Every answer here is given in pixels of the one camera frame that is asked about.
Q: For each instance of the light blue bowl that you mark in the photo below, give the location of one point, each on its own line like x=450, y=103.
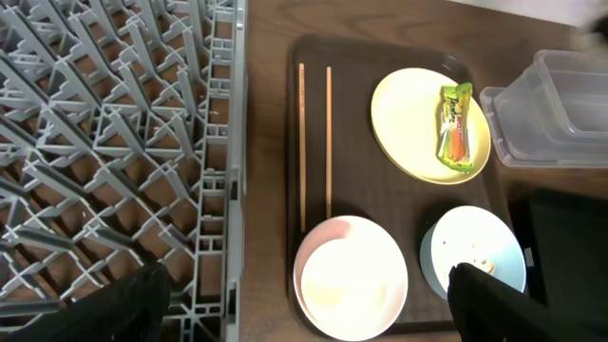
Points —
x=463, y=233

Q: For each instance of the white pink bowl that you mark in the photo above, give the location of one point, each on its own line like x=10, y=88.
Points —
x=350, y=278

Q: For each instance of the rice food waste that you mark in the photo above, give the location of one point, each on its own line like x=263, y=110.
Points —
x=484, y=264

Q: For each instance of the green snack wrapper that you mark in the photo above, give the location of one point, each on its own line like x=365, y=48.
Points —
x=453, y=150

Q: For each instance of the clear plastic waste bin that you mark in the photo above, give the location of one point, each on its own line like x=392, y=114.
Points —
x=553, y=115

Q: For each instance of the black food waste tray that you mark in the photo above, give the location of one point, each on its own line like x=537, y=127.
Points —
x=564, y=238

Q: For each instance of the dark brown serving tray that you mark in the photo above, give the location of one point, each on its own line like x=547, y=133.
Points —
x=365, y=182

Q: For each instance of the wooden chopstick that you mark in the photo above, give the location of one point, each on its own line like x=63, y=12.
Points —
x=302, y=145
x=329, y=121

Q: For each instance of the yellow round plate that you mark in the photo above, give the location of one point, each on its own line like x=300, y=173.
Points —
x=405, y=114

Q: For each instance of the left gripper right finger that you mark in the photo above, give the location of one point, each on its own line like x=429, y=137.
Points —
x=485, y=309

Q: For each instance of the grey plastic dish rack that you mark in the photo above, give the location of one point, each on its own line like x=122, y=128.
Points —
x=123, y=126

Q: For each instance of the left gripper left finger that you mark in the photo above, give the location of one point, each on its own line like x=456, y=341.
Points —
x=129, y=309

